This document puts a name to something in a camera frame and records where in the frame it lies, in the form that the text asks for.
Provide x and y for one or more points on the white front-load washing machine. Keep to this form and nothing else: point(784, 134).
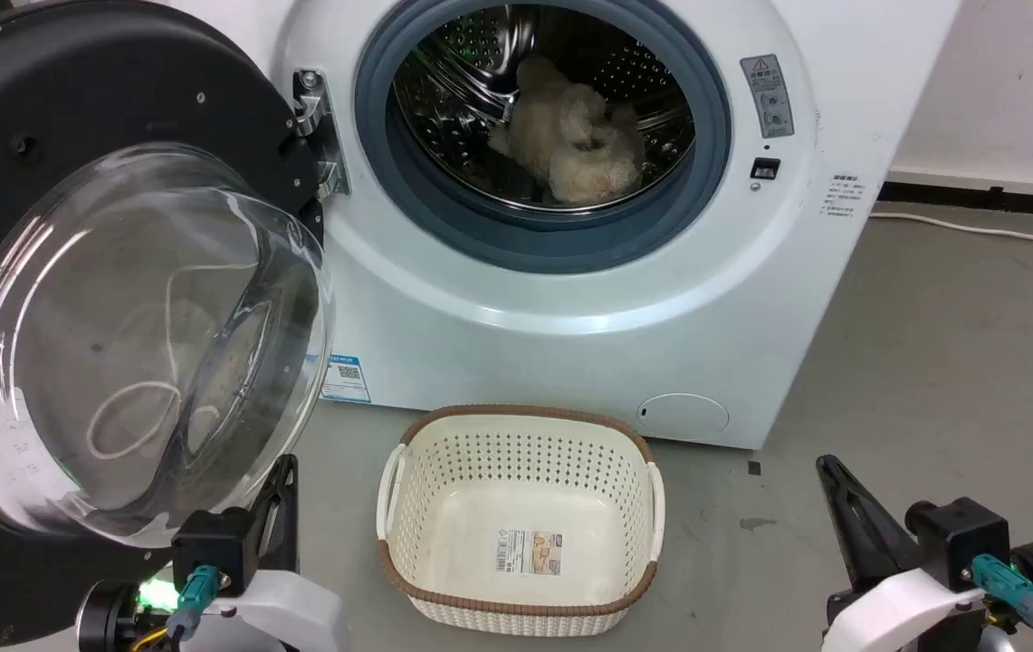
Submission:
point(516, 335)

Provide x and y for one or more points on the black washer door with glass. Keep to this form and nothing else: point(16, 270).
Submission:
point(72, 109)

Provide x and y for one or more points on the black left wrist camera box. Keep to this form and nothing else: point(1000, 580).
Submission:
point(215, 548)

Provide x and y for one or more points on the paper label in basket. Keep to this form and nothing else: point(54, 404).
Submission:
point(529, 551)

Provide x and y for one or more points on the round white filter cover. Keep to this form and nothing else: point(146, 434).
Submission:
point(683, 417)

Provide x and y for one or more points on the blue QR code sticker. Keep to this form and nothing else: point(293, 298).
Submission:
point(346, 378)

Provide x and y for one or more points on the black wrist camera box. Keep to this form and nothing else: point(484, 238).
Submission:
point(215, 548)
point(960, 539)

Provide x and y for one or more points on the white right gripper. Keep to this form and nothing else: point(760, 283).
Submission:
point(901, 611)

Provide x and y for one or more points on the cream plastic laundry basket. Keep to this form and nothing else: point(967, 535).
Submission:
point(516, 507)

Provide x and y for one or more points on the steel perforated drum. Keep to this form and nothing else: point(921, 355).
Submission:
point(453, 100)

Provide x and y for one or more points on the black wall baseboard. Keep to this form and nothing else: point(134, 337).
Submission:
point(987, 198)

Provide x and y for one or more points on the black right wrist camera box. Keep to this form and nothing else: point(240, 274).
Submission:
point(960, 539)

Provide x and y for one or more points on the metal door hinge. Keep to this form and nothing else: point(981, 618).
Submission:
point(315, 127)

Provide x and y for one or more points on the beige plush toy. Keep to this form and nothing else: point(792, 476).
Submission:
point(570, 140)

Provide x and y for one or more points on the grey warning sticker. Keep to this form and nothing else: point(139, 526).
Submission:
point(768, 95)

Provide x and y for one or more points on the printed text label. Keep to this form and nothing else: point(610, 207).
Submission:
point(846, 196)

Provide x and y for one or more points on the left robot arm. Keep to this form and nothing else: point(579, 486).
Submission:
point(107, 618)

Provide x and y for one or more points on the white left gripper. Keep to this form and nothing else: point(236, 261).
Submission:
point(285, 611)

